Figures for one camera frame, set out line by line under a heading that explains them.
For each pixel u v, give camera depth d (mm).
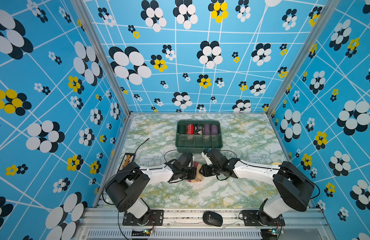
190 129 1019
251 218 720
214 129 1019
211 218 713
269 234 705
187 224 723
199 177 828
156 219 728
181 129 1023
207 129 1021
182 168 706
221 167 669
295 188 439
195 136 1042
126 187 456
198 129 1019
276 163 936
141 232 716
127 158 935
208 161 711
